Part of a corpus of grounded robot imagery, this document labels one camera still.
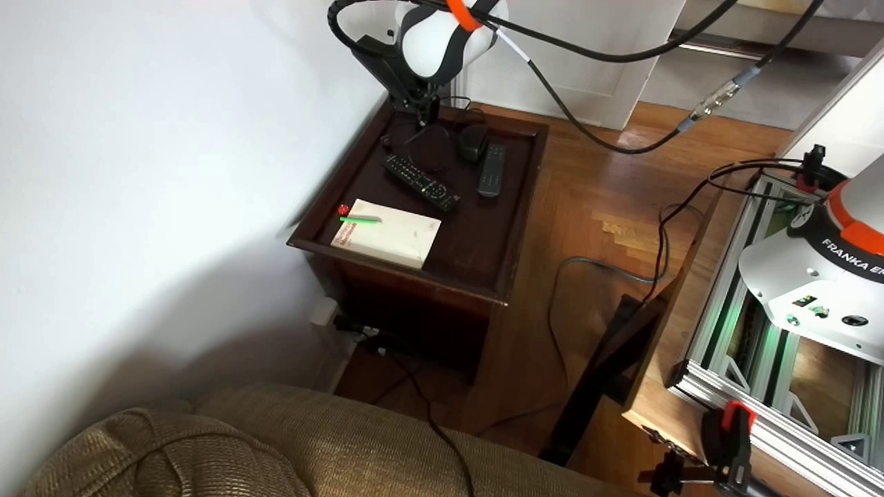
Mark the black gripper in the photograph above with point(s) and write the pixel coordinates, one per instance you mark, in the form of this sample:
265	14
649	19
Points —
396	65

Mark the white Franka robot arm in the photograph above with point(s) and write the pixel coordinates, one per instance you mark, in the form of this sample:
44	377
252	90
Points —
809	266

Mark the small black round object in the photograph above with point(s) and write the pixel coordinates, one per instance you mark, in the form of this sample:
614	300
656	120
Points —
471	145

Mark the long black remote control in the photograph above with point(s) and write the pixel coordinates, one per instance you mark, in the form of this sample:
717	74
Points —
418	181

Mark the grey black remote control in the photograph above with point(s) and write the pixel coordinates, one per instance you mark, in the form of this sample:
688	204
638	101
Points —
491	170

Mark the green pen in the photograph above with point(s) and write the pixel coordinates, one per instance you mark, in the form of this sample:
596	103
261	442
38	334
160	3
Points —
359	219

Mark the small red item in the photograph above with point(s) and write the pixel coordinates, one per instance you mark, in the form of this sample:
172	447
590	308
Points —
342	211

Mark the white flat box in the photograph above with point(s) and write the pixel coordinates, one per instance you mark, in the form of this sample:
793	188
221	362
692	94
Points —
388	242

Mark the dark wooden side table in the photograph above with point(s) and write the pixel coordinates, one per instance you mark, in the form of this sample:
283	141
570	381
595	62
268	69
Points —
478	248

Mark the white power strip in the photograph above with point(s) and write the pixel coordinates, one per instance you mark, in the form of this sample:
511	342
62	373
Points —
324	316

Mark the black leaning panel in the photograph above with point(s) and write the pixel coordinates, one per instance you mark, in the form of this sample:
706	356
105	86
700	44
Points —
596	377

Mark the wooden cart platform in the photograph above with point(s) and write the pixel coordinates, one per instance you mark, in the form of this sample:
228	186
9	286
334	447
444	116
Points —
678	320

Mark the tan fabric sofa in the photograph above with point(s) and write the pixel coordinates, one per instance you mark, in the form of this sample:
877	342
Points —
320	442

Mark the white board panel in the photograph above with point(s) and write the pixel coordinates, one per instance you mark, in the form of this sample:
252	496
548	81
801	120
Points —
851	120

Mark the orange black clamp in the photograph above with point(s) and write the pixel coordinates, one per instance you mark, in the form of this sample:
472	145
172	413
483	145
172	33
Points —
728	436

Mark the aluminium profile frame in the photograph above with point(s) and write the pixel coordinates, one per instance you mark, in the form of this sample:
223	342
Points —
781	428

